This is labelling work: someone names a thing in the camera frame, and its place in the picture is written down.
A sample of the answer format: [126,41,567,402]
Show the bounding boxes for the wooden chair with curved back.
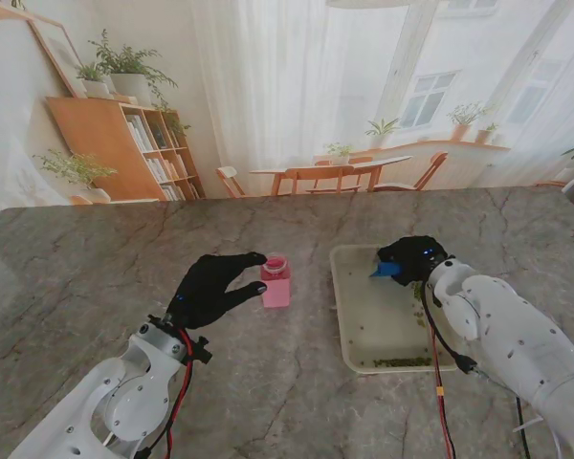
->
[370,151,450,192]

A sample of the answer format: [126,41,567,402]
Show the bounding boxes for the wooden dining table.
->
[248,155,414,197]

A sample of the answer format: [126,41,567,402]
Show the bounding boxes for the scattered green beans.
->
[348,280,434,369]

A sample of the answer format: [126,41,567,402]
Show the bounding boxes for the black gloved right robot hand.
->
[376,235,450,288]

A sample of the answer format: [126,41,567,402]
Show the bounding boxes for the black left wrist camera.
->
[188,336,214,364]

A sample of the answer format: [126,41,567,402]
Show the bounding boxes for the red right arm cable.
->
[430,329,456,459]

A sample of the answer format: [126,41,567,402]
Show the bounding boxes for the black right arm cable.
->
[420,286,532,459]

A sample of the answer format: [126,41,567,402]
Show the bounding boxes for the trailing ivy plant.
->
[152,99,192,140]

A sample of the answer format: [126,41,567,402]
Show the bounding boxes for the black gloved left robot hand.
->
[165,251,270,331]

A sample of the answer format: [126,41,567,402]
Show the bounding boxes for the small plant in white pot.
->
[74,61,114,99]

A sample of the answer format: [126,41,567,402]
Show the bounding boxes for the cream baking tray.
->
[328,244,460,375]

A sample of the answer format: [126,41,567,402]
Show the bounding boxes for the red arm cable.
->
[165,329,195,459]
[430,329,456,459]

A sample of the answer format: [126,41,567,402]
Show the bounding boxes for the wooden bookshelf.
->
[45,97,207,202]

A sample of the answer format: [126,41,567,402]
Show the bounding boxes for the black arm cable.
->
[420,286,532,459]
[136,410,178,459]

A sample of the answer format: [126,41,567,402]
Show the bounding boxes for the wooden picture frame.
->
[26,18,88,100]

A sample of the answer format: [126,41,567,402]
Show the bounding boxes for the wooden chair with white back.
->
[214,165,248,200]

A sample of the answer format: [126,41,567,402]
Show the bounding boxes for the red left arm cable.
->
[165,329,195,459]

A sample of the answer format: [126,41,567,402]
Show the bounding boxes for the small plant on dining table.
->
[325,142,355,167]

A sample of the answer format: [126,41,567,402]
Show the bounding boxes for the blue plastic scraper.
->
[367,260,402,280]

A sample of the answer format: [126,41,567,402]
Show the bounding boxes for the leafy plant beside bookshelf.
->
[33,148,119,205]

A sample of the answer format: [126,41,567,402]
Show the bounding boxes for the green windowsill plant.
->
[364,117,403,148]

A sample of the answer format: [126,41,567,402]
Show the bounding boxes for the plant in terracotta pot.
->
[448,101,489,142]

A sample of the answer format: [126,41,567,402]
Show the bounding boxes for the wooden chair with slatted back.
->
[284,164,364,196]

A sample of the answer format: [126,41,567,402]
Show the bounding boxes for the small windowsill pot plant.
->
[475,122,501,146]

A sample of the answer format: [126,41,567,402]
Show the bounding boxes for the large plant in white pot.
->
[88,28,179,109]

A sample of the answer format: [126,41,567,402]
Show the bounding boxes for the pink square jar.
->
[260,251,292,309]

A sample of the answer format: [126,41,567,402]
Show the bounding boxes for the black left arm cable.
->
[136,410,178,459]

